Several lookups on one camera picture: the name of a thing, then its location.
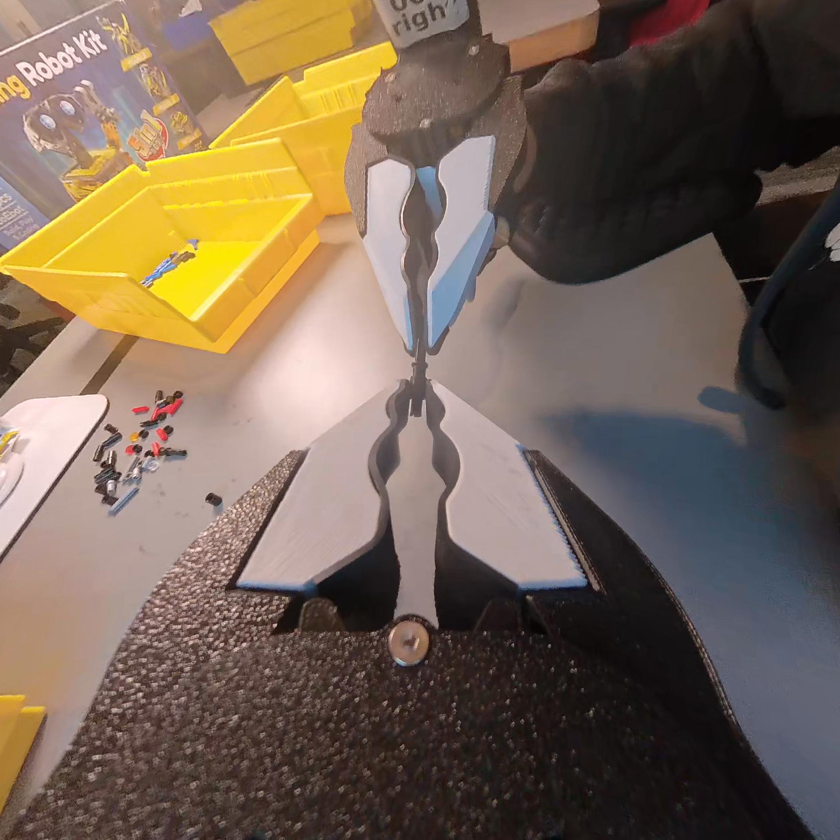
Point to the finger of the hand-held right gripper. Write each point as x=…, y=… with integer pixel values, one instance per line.
x=466, y=223
x=384, y=229

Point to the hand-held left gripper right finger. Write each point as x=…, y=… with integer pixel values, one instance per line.
x=505, y=512

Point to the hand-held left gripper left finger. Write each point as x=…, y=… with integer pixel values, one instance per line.
x=315, y=518

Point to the black axle connector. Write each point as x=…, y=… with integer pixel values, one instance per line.
x=415, y=387

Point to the person's right forearm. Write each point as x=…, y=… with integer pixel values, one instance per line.
x=623, y=164

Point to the white-top side table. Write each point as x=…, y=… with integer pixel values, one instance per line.
x=551, y=26

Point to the wide yellow plastic bin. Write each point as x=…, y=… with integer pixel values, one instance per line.
x=216, y=275

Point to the pile of small building parts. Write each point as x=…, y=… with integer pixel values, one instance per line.
x=138, y=453

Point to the pile of blue tan parts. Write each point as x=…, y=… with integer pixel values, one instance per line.
x=164, y=268

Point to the red plastic case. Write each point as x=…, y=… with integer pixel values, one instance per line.
x=676, y=16

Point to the yellow black sticker sheet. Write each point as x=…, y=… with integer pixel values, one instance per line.
x=5, y=441

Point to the robot kit box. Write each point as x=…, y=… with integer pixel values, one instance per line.
x=79, y=131

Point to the deep yellow plastic bin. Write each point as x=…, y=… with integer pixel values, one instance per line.
x=16, y=735

